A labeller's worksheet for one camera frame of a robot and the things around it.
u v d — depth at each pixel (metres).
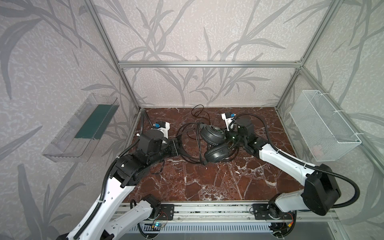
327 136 0.64
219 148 0.51
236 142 0.62
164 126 0.57
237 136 0.67
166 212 0.73
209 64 0.99
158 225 0.71
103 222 0.37
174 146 0.54
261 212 0.72
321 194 0.42
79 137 0.64
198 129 0.56
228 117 0.70
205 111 1.14
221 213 0.75
